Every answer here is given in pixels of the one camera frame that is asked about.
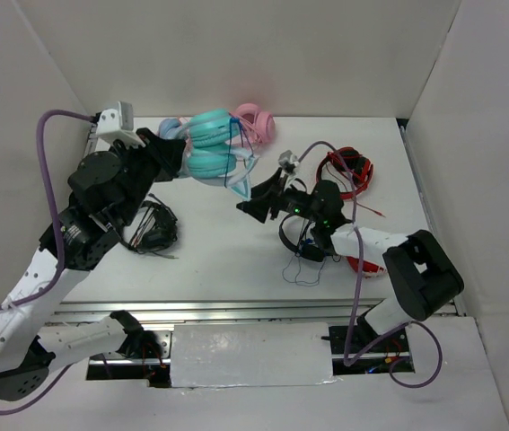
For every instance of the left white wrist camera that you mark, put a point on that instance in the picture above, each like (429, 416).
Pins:
(116, 123)

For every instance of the aluminium rail frame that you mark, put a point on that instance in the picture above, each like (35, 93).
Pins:
(227, 266)

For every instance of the red white headphones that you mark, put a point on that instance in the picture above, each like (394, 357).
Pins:
(369, 269)

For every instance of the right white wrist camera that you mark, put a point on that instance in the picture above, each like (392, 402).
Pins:
(289, 163)

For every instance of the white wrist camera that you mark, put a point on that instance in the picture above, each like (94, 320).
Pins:
(116, 123)
(289, 163)

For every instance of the pink gaming headset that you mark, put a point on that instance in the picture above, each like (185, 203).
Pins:
(259, 124)

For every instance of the red black headphones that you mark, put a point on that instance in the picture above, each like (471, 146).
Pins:
(352, 169)

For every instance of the white foil-covered panel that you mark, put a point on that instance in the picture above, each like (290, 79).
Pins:
(250, 355)

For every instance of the pink blue cat headphones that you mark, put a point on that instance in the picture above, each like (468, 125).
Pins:
(169, 128)

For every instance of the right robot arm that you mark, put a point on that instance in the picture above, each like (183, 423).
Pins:
(423, 278)

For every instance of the black headset with microphone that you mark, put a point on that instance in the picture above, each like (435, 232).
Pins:
(156, 231)

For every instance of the black headphones with blue cable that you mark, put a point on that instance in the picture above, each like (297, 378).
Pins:
(314, 240)

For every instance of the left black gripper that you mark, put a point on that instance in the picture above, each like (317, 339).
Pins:
(166, 154)

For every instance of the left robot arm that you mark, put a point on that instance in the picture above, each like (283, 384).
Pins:
(69, 250)

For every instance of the teal cat ear headphones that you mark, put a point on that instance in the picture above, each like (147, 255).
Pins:
(220, 154)

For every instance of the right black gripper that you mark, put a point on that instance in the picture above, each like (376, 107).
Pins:
(262, 197)

